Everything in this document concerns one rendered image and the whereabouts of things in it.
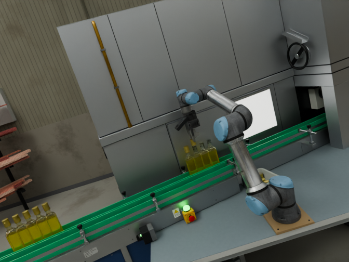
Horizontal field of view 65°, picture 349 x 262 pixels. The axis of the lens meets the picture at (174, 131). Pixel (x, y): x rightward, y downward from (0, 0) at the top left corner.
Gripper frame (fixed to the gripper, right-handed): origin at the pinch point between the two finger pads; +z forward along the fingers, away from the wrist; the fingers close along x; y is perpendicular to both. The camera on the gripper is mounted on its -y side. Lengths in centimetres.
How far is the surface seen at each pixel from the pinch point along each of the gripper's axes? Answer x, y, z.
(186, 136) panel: 12.0, -0.2, -0.5
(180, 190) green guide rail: -14.0, -21.3, 24.2
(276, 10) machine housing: 16, 99, -68
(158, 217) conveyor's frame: -16, -41, 34
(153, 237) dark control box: -24, -49, 41
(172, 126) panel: 11.9, -8.1, -11.3
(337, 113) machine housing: -21, 104, 15
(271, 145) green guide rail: -3, 57, 26
